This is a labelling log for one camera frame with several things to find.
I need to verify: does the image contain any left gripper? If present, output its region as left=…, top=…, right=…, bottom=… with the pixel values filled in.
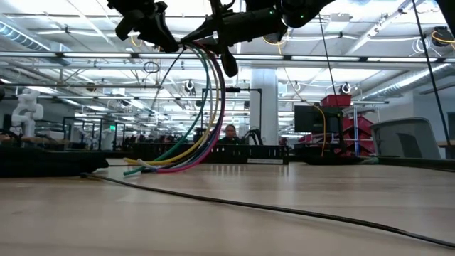
left=106, top=0, right=181, bottom=54

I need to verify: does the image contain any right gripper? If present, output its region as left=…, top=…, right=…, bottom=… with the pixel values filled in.
left=181, top=0, right=289, bottom=78

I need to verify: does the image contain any black work glove grey cuff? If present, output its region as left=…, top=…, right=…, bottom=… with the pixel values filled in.
left=0, top=144, right=110, bottom=178

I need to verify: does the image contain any white pillar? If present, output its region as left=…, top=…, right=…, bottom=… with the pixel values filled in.
left=250, top=68, right=279, bottom=145

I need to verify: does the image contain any person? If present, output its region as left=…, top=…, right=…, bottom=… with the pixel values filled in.
left=222, top=124, right=245, bottom=145

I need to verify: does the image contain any black monitor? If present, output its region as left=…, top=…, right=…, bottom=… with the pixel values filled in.
left=294, top=105, right=344, bottom=135

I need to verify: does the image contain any red storage bin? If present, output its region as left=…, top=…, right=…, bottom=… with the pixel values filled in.
left=321, top=94, right=353, bottom=108

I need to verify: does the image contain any long ceiling light bar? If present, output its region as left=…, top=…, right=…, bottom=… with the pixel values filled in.
left=0, top=52, right=455, bottom=63

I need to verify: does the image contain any white robot figure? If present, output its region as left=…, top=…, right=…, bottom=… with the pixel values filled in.
left=10, top=88, right=45, bottom=139

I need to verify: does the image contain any stack of red bins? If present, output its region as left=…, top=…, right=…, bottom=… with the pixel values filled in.
left=341, top=116, right=376, bottom=157

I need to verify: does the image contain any black camera stand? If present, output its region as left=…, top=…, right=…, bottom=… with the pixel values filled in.
left=200, top=86, right=263, bottom=143

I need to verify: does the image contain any yellow hanging cable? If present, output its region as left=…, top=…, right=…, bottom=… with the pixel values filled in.
left=312, top=104, right=327, bottom=157

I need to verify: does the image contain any silver ventilation duct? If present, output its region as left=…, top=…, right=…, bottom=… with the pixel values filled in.
left=362, top=63, right=452, bottom=101

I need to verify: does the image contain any black ceiling cable reel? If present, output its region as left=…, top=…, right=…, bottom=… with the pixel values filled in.
left=431, top=26, right=455, bottom=49

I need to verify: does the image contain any black aluminium frame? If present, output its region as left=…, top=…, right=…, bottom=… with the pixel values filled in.
left=376, top=156, right=455, bottom=172

